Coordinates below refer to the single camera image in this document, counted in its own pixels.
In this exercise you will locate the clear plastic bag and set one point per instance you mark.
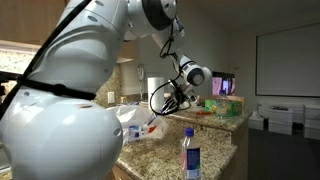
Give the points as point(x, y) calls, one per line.
point(136, 115)

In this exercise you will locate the white paper towel roll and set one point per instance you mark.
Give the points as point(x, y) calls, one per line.
point(155, 92)

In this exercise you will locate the clear bottle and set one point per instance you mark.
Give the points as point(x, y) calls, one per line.
point(190, 156)

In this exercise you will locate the blue cap bottle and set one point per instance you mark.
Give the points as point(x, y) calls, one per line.
point(134, 131)
point(149, 125)

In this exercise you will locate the wall outlet plate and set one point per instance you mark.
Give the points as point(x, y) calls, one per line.
point(111, 97)

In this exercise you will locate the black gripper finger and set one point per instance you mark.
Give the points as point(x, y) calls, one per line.
point(166, 106)

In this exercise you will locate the television screen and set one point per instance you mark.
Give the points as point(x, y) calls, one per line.
point(223, 81)

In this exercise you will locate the white storage boxes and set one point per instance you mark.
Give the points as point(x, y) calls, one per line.
point(283, 118)

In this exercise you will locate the blue cap bottle back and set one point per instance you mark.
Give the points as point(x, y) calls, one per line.
point(149, 125)

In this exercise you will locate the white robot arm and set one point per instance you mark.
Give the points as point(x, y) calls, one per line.
point(51, 129)

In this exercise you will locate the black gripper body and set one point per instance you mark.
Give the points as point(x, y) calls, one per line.
point(182, 93)

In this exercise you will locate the green tissue box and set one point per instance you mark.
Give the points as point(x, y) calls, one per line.
point(234, 107)

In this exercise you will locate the white projector screen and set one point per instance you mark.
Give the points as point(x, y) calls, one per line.
point(288, 62)

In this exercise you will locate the tall bottle on bar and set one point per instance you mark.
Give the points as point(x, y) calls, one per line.
point(222, 105)

